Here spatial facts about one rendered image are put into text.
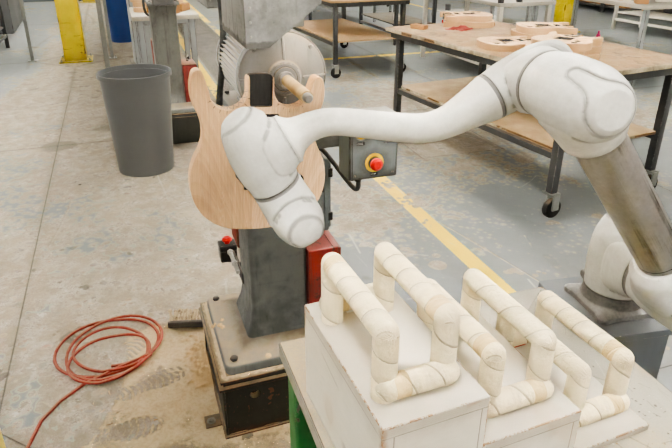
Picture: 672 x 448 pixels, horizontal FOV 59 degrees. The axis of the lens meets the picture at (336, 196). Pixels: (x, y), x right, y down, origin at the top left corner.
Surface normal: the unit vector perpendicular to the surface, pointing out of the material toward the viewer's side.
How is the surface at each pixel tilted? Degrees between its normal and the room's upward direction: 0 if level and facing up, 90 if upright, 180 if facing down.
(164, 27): 90
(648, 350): 90
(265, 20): 90
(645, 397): 0
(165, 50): 90
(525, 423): 0
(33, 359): 0
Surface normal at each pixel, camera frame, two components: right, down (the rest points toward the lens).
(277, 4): 0.33, 0.39
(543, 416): 0.00, -0.91
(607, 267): -0.95, 0.14
